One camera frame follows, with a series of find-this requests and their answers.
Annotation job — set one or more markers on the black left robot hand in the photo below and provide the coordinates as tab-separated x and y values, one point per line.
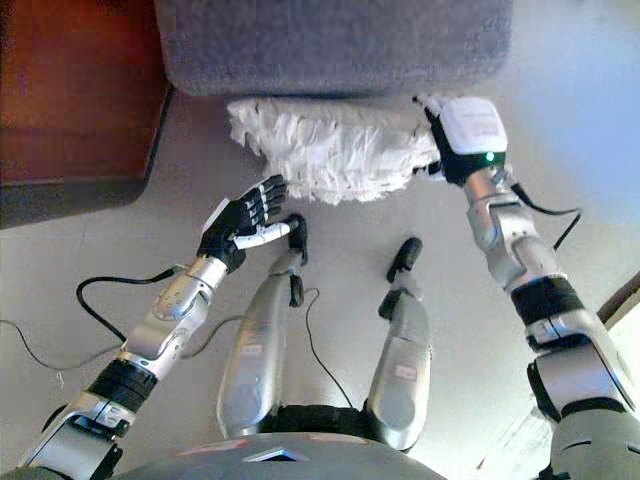
232	227

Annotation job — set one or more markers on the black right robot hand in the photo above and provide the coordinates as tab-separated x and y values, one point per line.
472	130

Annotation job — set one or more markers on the white shaggy pillow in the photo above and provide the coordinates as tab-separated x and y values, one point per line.
340	150

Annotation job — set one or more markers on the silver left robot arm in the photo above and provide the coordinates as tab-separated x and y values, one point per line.
165	320

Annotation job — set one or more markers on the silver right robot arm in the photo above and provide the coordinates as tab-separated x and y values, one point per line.
530	255

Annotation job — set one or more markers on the silver left robot leg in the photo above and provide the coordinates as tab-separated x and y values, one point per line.
255	350

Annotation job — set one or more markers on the gray upholstered armchair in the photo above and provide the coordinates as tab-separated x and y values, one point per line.
330	45

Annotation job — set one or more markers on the brown wooden cabinet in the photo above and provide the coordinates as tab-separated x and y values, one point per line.
75	85

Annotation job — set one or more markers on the gray robot torso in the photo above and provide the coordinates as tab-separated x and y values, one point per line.
280	460

